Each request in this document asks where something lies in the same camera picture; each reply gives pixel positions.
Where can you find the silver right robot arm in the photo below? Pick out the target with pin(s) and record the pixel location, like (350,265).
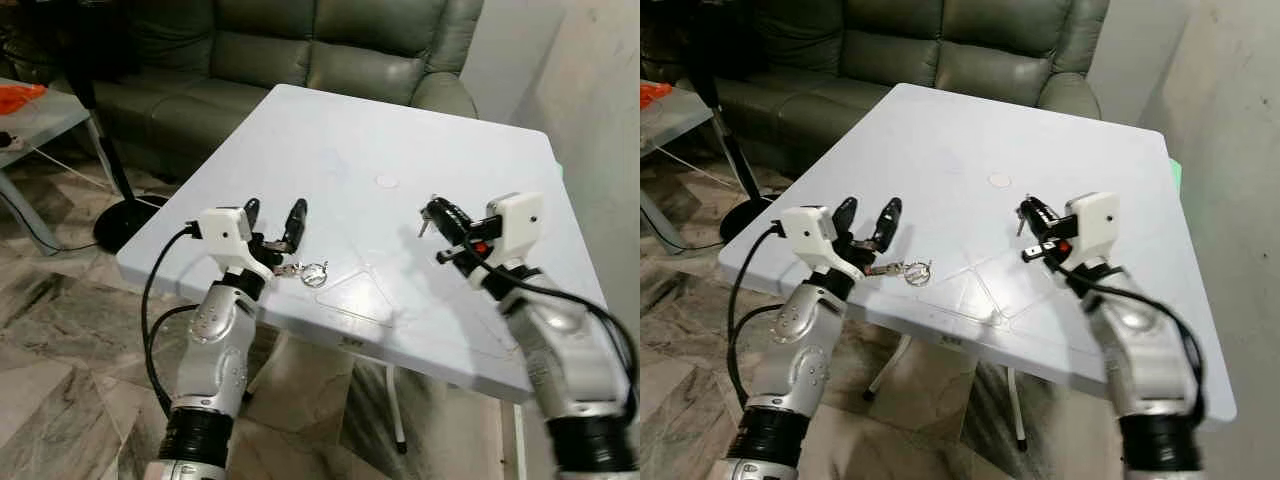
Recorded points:
(565,350)
(1145,350)

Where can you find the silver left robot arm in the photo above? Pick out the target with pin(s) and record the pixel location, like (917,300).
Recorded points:
(800,340)
(215,335)

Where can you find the round white table cap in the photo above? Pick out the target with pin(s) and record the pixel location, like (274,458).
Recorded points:
(999,180)

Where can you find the black floor fan stand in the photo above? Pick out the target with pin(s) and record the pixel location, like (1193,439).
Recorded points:
(125,225)
(748,215)

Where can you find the white plastic folding table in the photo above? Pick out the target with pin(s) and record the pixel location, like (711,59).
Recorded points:
(400,130)
(1000,125)

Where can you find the pale green object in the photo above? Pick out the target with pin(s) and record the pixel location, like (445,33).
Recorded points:
(1177,180)

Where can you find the grey-green leather sofa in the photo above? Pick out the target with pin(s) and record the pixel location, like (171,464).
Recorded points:
(330,50)
(950,45)

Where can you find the grey glass side table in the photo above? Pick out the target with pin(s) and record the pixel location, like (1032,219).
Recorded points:
(665,118)
(45,115)

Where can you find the orange plastic bag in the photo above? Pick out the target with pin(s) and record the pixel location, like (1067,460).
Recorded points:
(18,95)
(652,94)

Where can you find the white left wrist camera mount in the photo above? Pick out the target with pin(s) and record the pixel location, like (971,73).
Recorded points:
(222,228)
(808,227)

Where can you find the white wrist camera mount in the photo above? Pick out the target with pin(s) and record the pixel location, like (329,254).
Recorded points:
(222,228)
(1095,218)
(808,227)
(516,220)

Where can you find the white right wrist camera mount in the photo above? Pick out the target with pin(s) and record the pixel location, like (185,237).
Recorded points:
(1095,218)
(516,220)

